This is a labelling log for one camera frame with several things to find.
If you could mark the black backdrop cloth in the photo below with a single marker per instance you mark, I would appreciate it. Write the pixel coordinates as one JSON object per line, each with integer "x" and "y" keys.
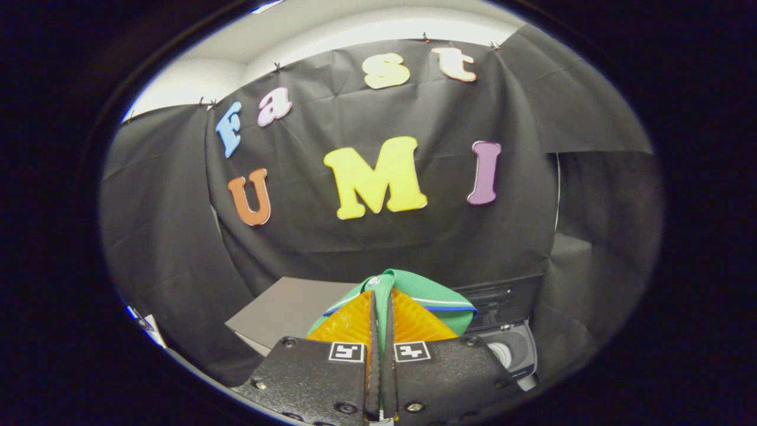
{"x": 378, "y": 236}

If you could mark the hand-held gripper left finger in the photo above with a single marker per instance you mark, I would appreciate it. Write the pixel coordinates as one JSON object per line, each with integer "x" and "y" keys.
{"x": 319, "y": 378}

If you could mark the blue and white object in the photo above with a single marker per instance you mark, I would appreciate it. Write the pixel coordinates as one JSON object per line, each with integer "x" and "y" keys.
{"x": 148, "y": 328}

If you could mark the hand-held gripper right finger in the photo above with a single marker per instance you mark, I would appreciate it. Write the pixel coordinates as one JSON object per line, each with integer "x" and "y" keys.
{"x": 449, "y": 378}

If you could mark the green polo shirt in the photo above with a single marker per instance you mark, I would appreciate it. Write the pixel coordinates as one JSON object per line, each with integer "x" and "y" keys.
{"x": 432, "y": 296}

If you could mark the grey cabinet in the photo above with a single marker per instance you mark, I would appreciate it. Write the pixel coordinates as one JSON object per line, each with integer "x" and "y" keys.
{"x": 284, "y": 310}

